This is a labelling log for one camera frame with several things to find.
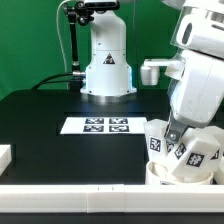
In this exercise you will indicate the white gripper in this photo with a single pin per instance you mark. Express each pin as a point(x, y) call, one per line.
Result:
point(196, 71)

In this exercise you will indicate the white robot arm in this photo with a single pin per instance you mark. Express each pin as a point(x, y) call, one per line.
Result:
point(108, 74)

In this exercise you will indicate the white marker sheet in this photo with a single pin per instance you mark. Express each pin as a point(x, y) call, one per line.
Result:
point(103, 125)

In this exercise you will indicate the white front rail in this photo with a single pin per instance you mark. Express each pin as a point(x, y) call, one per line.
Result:
point(110, 198)

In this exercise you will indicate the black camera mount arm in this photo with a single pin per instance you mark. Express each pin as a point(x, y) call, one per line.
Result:
point(78, 13)

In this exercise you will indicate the white left rail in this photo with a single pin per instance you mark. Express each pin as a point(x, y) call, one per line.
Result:
point(5, 157)

